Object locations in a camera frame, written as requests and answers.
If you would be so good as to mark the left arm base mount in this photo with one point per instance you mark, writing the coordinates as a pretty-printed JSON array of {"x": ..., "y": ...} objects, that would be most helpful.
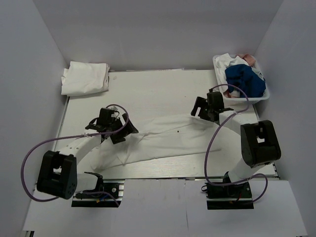
[{"x": 107, "y": 195}]

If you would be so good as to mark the folded white t shirt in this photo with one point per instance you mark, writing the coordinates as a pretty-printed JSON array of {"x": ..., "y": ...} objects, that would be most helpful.
[{"x": 85, "y": 79}]

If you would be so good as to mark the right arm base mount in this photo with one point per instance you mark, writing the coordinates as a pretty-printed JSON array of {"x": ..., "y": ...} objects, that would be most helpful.
[{"x": 234, "y": 197}]

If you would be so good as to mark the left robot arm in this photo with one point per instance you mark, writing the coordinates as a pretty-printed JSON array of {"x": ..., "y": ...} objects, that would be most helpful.
[{"x": 58, "y": 175}]

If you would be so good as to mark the white printed t shirt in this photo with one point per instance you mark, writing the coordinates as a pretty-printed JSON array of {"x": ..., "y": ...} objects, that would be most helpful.
[{"x": 224, "y": 61}]

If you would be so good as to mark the pink t shirt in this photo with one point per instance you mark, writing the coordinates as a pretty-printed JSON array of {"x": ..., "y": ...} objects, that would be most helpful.
[{"x": 248, "y": 58}]

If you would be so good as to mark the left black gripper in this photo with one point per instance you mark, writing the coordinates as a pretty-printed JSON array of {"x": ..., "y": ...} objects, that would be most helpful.
[{"x": 130, "y": 129}]

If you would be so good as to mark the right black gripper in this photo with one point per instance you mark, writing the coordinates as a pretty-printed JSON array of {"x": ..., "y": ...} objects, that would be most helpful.
[{"x": 200, "y": 102}]

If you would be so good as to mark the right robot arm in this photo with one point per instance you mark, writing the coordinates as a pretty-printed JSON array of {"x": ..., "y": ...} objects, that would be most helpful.
[{"x": 259, "y": 143}]

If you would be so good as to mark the blue t shirt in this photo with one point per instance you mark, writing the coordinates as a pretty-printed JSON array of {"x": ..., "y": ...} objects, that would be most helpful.
[{"x": 243, "y": 77}]

